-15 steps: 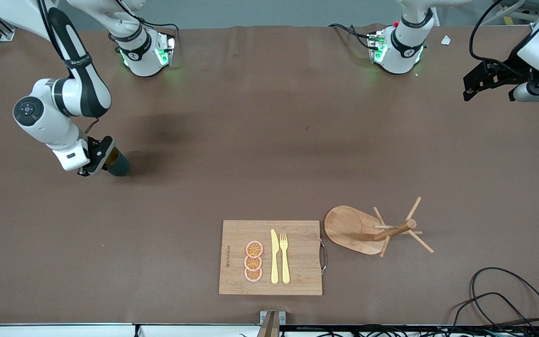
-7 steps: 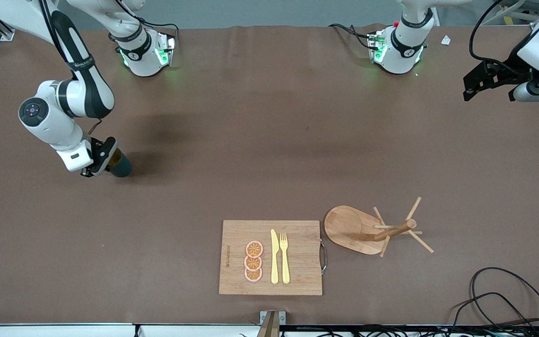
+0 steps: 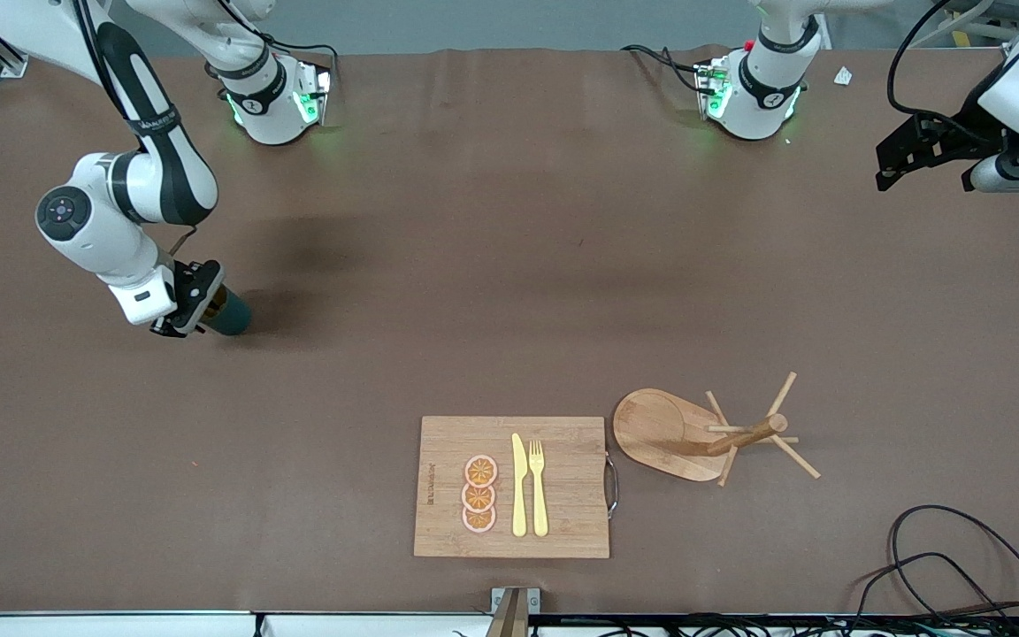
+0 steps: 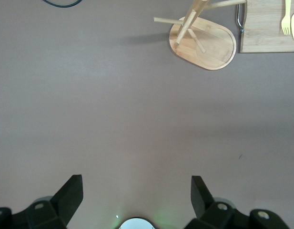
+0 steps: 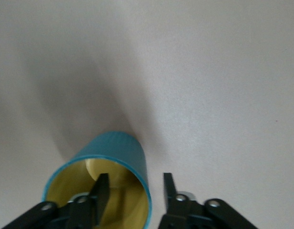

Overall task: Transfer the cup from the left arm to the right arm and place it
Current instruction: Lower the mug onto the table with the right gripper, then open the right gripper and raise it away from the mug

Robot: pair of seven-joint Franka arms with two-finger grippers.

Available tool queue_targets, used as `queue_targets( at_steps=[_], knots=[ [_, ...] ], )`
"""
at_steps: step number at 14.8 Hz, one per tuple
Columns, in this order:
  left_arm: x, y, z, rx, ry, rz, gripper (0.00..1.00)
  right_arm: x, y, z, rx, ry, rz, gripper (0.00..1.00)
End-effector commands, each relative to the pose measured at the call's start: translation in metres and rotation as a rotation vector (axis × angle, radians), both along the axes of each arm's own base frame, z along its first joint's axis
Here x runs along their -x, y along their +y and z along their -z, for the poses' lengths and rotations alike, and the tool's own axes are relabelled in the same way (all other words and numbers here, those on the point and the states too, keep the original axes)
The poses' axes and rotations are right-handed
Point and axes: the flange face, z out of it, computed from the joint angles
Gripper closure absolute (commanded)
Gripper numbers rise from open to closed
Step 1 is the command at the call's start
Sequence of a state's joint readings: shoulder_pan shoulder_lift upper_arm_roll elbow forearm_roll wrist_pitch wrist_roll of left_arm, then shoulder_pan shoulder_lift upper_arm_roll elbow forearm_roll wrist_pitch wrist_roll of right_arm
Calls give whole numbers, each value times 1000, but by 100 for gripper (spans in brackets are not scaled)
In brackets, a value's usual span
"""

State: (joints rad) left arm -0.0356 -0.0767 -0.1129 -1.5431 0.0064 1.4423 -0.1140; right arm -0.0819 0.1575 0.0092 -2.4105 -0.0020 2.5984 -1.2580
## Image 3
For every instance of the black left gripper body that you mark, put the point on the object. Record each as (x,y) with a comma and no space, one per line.
(967,133)

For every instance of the teal ceramic cup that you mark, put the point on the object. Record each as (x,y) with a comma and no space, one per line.
(235,318)

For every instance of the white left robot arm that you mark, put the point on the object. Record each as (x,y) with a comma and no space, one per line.
(766,97)

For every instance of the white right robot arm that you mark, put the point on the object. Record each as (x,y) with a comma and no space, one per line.
(120,186)

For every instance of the small white paper tag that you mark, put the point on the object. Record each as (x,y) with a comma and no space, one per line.
(843,76)

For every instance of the orange slice toy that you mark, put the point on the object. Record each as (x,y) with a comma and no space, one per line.
(478,522)
(478,500)
(480,470)

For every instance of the wooden mug tree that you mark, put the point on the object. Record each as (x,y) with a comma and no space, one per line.
(660,433)

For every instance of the yellow plastic knife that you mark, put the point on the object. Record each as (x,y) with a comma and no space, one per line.
(519,495)

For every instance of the yellow plastic fork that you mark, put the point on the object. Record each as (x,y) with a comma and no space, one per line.
(540,504)

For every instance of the bamboo cutting board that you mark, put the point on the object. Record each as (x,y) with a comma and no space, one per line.
(563,495)

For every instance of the metal post with bracket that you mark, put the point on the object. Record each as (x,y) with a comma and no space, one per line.
(514,610)

